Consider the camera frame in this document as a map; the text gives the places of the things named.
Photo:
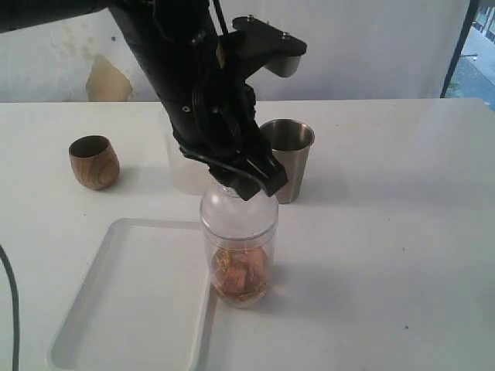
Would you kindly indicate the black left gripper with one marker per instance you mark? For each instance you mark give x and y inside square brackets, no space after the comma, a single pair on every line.
[211,109]

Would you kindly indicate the clear strainer lid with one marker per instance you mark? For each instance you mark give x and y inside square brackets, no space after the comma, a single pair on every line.
[224,214]

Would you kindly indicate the stainless steel cup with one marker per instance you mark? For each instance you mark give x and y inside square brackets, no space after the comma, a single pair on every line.
[290,142]

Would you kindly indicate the clear graduated shaker cup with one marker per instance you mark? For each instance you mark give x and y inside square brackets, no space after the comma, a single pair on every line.
[212,243]

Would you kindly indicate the wooden cubes and gold coins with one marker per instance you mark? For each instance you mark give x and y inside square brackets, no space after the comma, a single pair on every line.
[240,277]

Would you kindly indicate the brown wooden cup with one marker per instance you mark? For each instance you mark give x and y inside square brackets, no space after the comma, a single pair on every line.
[94,162]

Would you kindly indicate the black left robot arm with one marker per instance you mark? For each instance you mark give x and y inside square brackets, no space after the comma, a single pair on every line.
[151,31]

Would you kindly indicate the translucent frosted plastic cup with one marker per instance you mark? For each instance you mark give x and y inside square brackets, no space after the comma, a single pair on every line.
[188,176]

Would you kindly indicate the white rectangular tray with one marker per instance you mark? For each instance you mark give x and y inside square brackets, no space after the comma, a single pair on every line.
[142,303]

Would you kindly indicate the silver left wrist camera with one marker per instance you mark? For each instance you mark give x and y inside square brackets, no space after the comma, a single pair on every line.
[254,45]

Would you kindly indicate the dark window frame post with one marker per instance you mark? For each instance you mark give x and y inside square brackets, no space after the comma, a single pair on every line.
[467,23]

